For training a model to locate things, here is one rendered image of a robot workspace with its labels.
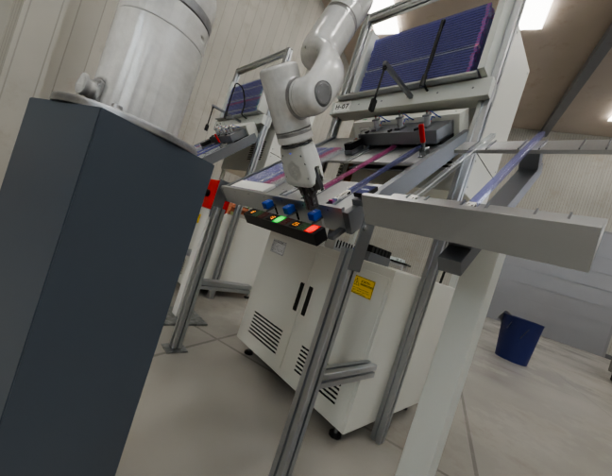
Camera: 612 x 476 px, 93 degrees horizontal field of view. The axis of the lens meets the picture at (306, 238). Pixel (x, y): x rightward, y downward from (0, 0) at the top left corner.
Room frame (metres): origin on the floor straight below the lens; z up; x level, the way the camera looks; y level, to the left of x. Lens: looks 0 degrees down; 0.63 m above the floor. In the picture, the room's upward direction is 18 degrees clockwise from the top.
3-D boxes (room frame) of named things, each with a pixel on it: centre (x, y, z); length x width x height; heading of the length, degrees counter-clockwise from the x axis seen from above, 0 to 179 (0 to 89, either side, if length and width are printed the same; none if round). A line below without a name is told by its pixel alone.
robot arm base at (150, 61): (0.44, 0.30, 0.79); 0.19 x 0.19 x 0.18
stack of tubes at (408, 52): (1.29, -0.25, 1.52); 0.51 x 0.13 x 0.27; 44
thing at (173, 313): (1.61, 0.54, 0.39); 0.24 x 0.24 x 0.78; 44
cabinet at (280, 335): (1.41, -0.30, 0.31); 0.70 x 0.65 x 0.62; 44
